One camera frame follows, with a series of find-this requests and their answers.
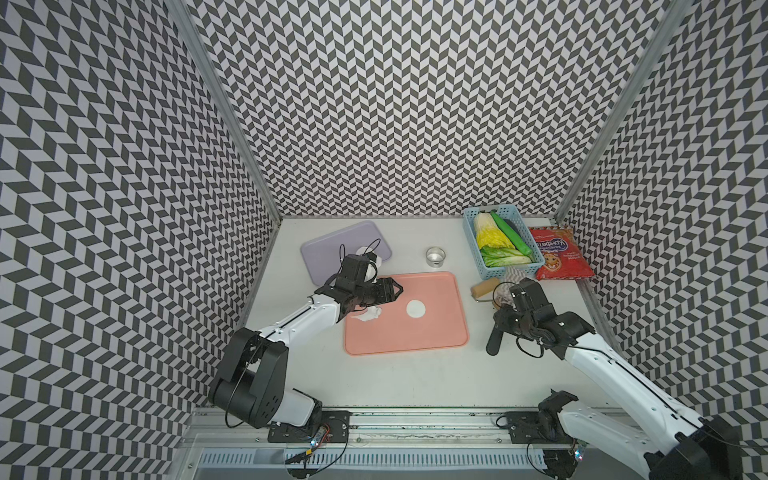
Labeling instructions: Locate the white dough scrap strip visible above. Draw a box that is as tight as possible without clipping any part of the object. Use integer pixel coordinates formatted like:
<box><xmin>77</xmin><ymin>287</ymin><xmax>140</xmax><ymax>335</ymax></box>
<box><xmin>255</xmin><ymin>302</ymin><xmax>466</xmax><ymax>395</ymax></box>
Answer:
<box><xmin>350</xmin><ymin>306</ymin><xmax>382</xmax><ymax>322</ymax></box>

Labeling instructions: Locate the pink tray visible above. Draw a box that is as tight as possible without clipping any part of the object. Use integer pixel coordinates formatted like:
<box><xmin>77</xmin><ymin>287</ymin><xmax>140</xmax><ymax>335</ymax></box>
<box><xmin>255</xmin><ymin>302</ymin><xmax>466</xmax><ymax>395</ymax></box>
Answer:
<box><xmin>344</xmin><ymin>272</ymin><xmax>469</xmax><ymax>356</ymax></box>

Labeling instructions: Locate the wooden dough roller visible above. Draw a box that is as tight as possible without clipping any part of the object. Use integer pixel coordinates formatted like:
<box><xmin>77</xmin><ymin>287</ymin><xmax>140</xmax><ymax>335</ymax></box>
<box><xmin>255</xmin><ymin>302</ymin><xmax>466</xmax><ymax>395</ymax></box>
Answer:
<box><xmin>470</xmin><ymin>277</ymin><xmax>501</xmax><ymax>302</ymax></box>

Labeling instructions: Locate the lavender tray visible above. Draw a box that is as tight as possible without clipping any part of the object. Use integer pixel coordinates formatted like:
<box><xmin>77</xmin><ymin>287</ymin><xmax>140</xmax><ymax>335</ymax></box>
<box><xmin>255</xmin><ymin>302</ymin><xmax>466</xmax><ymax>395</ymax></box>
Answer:
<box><xmin>300</xmin><ymin>220</ymin><xmax>392</xmax><ymax>286</ymax></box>

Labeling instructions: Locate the light blue plastic basket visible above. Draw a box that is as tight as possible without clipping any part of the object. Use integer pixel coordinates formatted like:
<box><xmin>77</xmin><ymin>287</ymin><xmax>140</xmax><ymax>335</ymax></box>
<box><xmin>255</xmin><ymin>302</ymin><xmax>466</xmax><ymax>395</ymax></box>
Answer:
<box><xmin>463</xmin><ymin>204</ymin><xmax>544</xmax><ymax>280</ymax></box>

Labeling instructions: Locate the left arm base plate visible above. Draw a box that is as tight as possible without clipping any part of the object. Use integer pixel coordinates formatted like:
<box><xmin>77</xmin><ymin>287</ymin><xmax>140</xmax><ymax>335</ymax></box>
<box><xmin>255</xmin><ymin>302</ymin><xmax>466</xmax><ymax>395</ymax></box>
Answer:
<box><xmin>267</xmin><ymin>410</ymin><xmax>352</xmax><ymax>444</ymax></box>

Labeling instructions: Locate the black handled scraper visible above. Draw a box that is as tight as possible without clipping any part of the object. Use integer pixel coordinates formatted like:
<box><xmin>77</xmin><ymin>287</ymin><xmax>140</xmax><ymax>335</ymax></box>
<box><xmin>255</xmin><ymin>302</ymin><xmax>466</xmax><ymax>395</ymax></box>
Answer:
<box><xmin>486</xmin><ymin>281</ymin><xmax>519</xmax><ymax>356</ymax></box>

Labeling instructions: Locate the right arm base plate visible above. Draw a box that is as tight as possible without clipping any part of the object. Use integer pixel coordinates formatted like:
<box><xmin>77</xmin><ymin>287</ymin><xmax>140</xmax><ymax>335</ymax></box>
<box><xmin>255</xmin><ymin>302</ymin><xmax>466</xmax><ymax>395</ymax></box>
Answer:
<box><xmin>495</xmin><ymin>411</ymin><xmax>587</xmax><ymax>446</ymax></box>

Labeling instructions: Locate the green cucumber toy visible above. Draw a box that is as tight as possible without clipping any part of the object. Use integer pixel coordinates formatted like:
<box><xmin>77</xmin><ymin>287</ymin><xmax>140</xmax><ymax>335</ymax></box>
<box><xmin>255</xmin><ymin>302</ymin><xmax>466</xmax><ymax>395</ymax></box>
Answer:
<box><xmin>490</xmin><ymin>212</ymin><xmax>533</xmax><ymax>258</ymax></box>

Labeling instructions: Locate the red snack bag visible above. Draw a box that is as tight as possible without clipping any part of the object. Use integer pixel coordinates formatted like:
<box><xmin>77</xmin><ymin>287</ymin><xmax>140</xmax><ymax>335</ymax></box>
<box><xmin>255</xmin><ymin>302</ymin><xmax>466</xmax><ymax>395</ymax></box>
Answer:
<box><xmin>530</xmin><ymin>228</ymin><xmax>595</xmax><ymax>280</ymax></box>

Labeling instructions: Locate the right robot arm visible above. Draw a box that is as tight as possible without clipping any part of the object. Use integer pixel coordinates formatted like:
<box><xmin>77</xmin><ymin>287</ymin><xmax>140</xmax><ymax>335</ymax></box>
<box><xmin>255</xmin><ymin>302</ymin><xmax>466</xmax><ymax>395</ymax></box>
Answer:
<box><xmin>486</xmin><ymin>279</ymin><xmax>743</xmax><ymax>479</ymax></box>

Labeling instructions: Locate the green lettuce leaf toy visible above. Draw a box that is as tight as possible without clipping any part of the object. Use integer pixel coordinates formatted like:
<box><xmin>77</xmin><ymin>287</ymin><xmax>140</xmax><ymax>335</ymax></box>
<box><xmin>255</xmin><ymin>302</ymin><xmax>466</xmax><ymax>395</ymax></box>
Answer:
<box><xmin>479</xmin><ymin>245</ymin><xmax>532</xmax><ymax>268</ymax></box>

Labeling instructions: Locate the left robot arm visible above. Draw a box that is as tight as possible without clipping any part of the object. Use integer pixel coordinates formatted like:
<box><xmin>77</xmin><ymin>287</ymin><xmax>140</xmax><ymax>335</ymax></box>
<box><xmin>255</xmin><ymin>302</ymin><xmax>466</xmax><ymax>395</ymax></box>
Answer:
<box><xmin>207</xmin><ymin>253</ymin><xmax>404</xmax><ymax>434</ymax></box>

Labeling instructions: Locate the yellow napa cabbage toy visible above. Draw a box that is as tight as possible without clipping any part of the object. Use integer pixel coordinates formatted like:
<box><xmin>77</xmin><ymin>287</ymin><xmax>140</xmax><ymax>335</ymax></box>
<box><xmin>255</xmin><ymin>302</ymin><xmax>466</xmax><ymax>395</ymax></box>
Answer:
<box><xmin>473</xmin><ymin>212</ymin><xmax>515</xmax><ymax>249</ymax></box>

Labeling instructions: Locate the cut round dough wrapper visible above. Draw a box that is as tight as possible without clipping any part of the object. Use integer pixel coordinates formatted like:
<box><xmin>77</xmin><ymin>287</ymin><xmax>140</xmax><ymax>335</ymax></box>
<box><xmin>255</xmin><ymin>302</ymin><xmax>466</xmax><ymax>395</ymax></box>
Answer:
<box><xmin>406</xmin><ymin>300</ymin><xmax>426</xmax><ymax>319</ymax></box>

